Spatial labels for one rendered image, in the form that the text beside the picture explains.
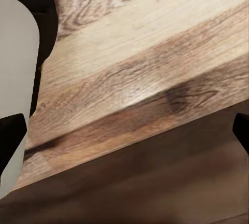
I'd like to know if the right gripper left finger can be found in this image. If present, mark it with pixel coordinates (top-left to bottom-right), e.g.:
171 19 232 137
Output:
0 113 27 176

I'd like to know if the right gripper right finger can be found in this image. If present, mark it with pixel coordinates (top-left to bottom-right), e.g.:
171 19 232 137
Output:
232 112 249 155

